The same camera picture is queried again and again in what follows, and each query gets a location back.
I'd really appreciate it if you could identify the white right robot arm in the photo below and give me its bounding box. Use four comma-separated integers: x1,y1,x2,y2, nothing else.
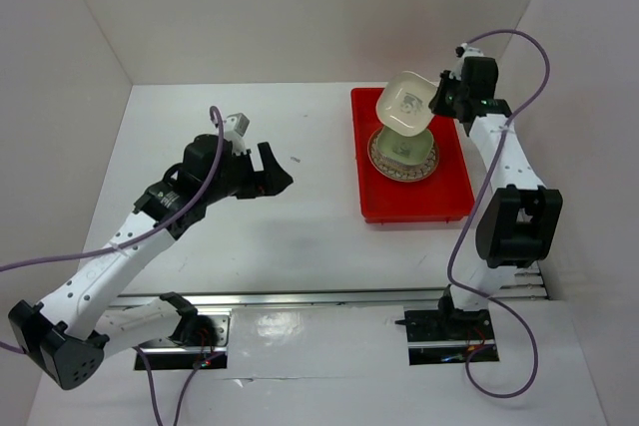
429,52,563,339

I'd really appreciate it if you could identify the round floral brown-rimmed plate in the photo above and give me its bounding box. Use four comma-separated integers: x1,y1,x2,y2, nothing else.
367,127,439,183

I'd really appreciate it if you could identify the aluminium front rail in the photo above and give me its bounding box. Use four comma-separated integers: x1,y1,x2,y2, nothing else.
112,285,500,310

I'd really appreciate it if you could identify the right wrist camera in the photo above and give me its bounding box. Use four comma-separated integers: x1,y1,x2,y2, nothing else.
455,43,484,59

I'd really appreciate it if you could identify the green square panda plate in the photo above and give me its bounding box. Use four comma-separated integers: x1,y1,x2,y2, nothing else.
376,127,434,167

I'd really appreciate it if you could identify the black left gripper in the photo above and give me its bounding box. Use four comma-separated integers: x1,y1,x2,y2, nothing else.
203,141,292,205

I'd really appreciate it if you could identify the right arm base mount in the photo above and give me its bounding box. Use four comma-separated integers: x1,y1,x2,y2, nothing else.
394,309,499,366

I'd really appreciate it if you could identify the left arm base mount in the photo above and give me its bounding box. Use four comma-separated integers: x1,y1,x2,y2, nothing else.
140,308,232,371

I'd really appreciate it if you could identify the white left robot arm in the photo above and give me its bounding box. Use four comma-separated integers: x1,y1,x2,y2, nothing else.
8,134,293,390

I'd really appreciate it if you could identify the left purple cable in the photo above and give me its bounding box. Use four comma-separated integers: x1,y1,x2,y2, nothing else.
0,106,226,426

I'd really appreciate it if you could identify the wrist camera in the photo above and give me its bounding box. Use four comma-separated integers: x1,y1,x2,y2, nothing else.
455,43,484,59
224,113,250,156

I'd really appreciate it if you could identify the red plastic bin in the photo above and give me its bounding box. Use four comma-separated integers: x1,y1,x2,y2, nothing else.
350,87,475,223

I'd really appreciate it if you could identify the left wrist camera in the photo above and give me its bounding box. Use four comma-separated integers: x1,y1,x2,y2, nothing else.
224,113,250,156

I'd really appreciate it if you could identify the cream square panda plate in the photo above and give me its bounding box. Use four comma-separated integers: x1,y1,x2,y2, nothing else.
375,71,437,138

